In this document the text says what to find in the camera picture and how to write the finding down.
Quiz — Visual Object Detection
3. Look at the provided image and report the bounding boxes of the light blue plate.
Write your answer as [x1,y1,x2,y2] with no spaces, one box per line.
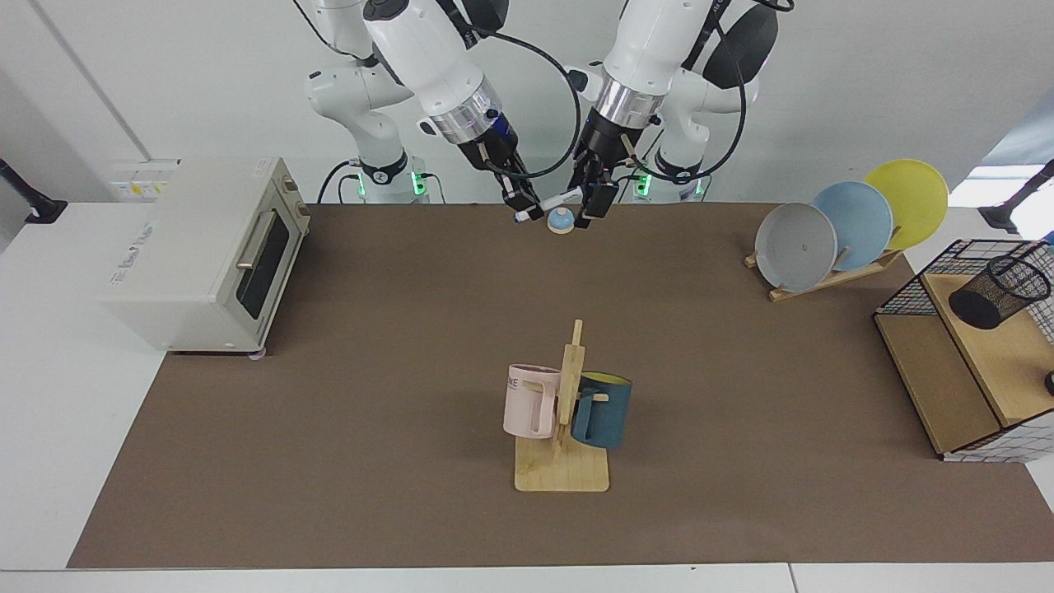
[811,180,895,273]

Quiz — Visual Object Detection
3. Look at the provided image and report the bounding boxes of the black clamp stand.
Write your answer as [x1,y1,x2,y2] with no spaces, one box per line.
[978,159,1054,235]
[0,158,69,225]

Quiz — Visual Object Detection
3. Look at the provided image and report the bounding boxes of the wooden cup stand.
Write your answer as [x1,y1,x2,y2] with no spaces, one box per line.
[515,320,611,493]

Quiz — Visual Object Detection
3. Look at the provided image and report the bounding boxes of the wooden plate rack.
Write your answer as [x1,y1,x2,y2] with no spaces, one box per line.
[744,247,904,303]

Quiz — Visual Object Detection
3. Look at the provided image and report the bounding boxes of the black mesh pen holder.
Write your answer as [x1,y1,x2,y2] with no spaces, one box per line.
[949,254,1053,331]

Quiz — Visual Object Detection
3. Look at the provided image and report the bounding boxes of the black base cable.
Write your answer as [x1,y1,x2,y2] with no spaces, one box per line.
[316,159,364,205]

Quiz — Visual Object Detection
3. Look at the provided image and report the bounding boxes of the grey plate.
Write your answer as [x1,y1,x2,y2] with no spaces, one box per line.
[754,203,840,293]

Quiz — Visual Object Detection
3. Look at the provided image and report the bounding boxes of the dark teal mug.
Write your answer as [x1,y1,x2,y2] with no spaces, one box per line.
[570,372,633,451]

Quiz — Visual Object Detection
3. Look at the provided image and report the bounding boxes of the pale toaster oven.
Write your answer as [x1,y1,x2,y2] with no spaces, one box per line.
[100,156,313,357]

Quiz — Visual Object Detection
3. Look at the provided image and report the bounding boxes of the white marker with blue cap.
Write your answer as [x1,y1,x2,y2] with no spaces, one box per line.
[514,187,586,224]

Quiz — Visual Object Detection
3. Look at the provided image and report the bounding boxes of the wire basket with wooden floor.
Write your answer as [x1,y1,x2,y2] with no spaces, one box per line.
[874,237,1054,464]

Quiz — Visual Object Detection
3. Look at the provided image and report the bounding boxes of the pink mug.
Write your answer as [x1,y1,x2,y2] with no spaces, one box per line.
[503,363,562,441]

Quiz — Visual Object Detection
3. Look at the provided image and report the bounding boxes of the brown table cloth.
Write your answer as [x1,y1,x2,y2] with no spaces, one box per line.
[68,203,1054,570]

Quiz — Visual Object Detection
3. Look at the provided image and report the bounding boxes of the yellow plate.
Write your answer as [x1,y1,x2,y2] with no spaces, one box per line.
[863,159,950,252]

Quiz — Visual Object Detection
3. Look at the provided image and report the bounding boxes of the white socket box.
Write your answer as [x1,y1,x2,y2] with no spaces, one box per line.
[110,159,180,203]

